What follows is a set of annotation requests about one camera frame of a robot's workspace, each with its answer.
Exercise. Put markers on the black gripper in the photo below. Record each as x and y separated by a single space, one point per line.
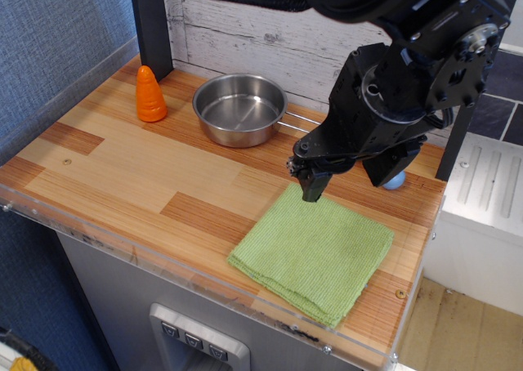
360 126

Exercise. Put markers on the orange plastic toy carrot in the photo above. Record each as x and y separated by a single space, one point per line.
150 104

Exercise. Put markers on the yellow object bottom left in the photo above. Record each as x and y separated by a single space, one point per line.
22 364

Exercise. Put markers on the silver dispenser button panel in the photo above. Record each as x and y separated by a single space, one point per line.
187 344

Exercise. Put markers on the green cloth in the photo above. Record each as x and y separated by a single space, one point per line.
317 256

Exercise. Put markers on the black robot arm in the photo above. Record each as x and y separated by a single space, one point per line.
388 97

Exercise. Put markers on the clear acrylic front guard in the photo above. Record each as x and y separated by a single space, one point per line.
128 257

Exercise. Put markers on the grey scoop with blue handle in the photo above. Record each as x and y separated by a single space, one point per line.
396 182

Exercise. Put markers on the white ribbed appliance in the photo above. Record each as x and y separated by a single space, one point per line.
476 248

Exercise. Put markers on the dark grey left post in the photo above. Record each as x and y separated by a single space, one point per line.
153 36

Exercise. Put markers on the stainless steel pot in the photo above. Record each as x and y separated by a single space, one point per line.
241 110

